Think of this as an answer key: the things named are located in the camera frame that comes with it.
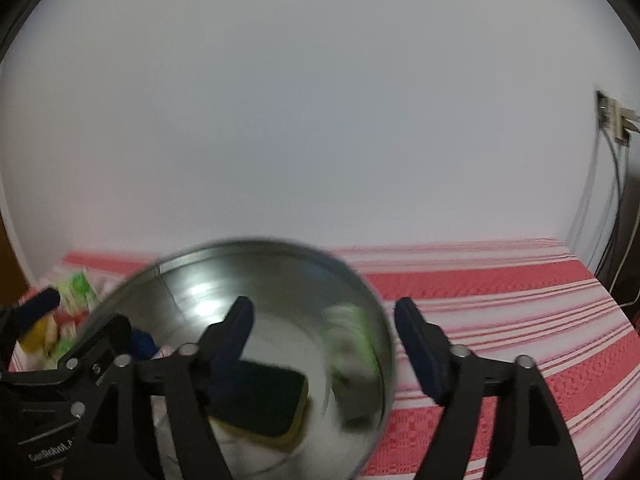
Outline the green and white packet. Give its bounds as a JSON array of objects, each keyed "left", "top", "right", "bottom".
[{"left": 322, "top": 304, "right": 383, "bottom": 423}]

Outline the wooden door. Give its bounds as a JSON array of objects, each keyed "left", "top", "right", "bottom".
[{"left": 0, "top": 210, "right": 31, "bottom": 308}]

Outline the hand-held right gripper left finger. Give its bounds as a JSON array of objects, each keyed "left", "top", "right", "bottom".
[{"left": 80, "top": 296, "right": 256, "bottom": 480}]

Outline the red striped bed sheet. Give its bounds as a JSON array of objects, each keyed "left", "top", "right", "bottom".
[{"left": 10, "top": 237, "right": 640, "bottom": 480}]

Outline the steel bowl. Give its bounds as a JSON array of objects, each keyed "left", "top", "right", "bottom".
[{"left": 75, "top": 239, "right": 399, "bottom": 480}]

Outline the green and yellow sponge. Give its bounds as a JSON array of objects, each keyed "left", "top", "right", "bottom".
[{"left": 209, "top": 359, "right": 309, "bottom": 450}]

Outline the white cable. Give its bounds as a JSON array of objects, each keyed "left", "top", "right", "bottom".
[{"left": 567, "top": 125, "right": 608, "bottom": 261}]

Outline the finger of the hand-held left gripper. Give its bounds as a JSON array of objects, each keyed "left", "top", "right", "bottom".
[
  {"left": 57, "top": 314, "right": 158, "bottom": 386},
  {"left": 0, "top": 287, "right": 62, "bottom": 346}
]

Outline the wall socket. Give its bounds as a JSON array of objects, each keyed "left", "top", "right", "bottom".
[{"left": 595, "top": 90, "right": 632, "bottom": 147}]

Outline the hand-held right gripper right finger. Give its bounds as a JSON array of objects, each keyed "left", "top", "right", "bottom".
[{"left": 394, "top": 297, "right": 583, "bottom": 480}]

